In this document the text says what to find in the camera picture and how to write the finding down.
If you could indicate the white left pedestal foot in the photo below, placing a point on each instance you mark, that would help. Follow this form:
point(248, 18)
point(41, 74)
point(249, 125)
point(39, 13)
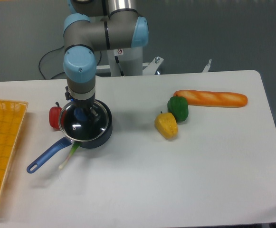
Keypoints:
point(103, 71)

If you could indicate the red bell pepper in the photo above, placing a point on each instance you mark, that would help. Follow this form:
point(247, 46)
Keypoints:
point(53, 116)

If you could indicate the white pedestal foot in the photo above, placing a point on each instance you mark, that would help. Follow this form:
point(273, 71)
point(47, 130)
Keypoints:
point(154, 67)
point(103, 71)

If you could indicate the green spring onion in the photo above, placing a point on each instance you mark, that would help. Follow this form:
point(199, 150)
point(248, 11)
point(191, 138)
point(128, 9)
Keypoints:
point(76, 145)

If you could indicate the white right pedestal foot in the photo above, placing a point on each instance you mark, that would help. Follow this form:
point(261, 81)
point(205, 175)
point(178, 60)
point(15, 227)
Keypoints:
point(154, 67)

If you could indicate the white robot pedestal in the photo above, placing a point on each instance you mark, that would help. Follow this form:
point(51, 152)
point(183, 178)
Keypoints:
point(126, 61)

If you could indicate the glass pot lid blue knob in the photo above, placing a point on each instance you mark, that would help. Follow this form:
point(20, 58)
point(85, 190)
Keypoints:
point(73, 124)

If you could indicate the dark pot blue handle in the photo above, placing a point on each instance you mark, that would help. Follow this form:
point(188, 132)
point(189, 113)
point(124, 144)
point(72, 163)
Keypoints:
point(51, 151)

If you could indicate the white far right bracket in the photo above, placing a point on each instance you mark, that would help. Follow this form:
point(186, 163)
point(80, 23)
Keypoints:
point(207, 67)

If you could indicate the orange baguette bread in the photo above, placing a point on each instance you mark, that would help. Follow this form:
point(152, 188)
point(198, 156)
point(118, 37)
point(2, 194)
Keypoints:
point(213, 99)

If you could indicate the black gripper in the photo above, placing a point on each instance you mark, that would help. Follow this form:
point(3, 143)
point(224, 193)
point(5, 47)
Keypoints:
point(84, 101)

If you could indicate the green bell pepper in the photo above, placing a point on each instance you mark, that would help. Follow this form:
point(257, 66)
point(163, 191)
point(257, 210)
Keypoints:
point(178, 106)

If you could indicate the yellow bell pepper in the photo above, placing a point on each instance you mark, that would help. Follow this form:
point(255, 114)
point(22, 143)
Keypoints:
point(166, 125)

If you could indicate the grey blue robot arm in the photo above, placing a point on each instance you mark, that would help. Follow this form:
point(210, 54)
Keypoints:
point(97, 25)

